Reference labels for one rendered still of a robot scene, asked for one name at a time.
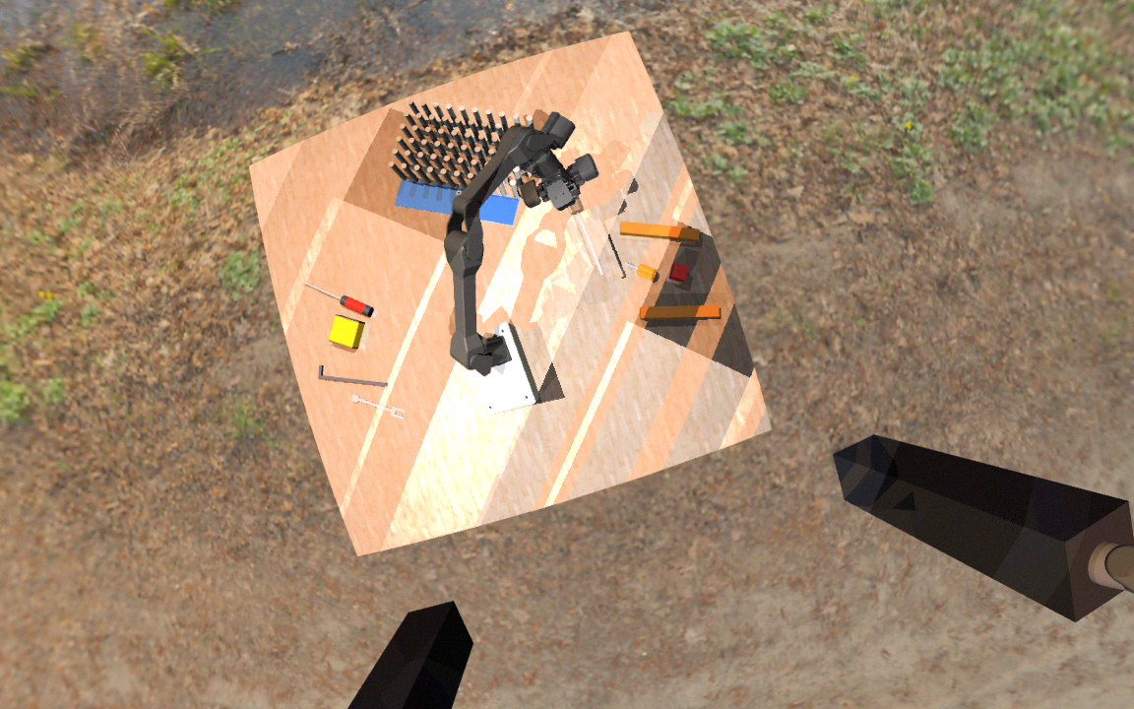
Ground red-handled screwdriver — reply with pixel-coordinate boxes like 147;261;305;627
303;282;374;316

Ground blue flat strip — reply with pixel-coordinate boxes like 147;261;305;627
395;180;521;226

